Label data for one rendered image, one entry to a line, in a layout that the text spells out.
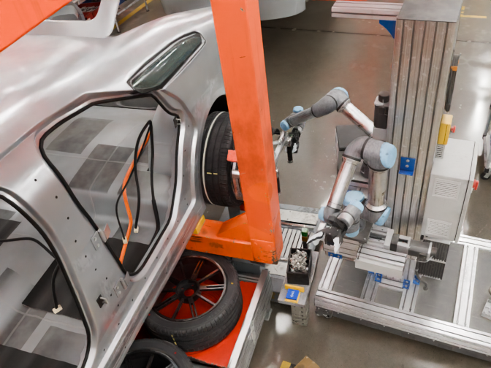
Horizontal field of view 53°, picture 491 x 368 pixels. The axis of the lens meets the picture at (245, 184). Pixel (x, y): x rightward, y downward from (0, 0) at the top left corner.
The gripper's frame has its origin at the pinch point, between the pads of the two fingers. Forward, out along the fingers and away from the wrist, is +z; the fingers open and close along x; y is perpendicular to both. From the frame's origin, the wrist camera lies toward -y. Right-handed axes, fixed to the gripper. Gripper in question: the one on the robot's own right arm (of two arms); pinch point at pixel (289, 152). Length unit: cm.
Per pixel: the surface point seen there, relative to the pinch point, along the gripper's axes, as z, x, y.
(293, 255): 70, 18, -25
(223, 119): 15, -39, 35
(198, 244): 76, -44, -23
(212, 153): 40, -39, 25
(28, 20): 189, 6, 181
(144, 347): 149, -50, -33
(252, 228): 76, -4, 1
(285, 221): -9, -11, -82
